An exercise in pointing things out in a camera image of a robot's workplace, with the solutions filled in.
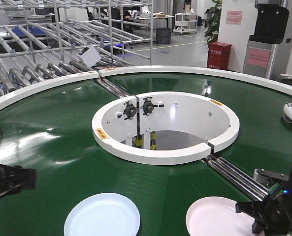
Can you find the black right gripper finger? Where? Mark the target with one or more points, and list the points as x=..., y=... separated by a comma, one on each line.
x=254, y=209

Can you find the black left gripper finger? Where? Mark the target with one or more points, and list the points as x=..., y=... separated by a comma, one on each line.
x=25, y=177

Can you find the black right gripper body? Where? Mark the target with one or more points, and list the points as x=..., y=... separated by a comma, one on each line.
x=278, y=212

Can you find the light pink plate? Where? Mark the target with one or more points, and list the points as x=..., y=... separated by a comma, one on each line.
x=216, y=216

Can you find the light blue plate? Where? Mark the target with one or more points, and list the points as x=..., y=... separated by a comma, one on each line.
x=104, y=214

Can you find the steel conveyor rollers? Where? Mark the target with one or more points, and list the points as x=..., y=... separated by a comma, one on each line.
x=237, y=177

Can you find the white outer conveyor rim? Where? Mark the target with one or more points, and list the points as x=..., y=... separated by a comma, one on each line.
x=22, y=93

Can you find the metal roller rack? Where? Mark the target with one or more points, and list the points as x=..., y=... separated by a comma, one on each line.
x=39, y=39

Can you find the white control box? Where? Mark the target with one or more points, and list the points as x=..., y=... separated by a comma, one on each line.
x=89, y=56

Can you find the red fire extinguisher cabinet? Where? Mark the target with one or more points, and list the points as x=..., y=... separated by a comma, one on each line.
x=218, y=55

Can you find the green potted plant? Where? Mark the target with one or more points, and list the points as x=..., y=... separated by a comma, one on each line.
x=213, y=22

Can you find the black water dispenser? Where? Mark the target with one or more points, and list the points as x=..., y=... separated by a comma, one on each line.
x=267, y=51

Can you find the black crate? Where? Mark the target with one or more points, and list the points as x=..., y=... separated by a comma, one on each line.
x=163, y=35

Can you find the white shelf cart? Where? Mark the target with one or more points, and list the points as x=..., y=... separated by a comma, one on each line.
x=185, y=23

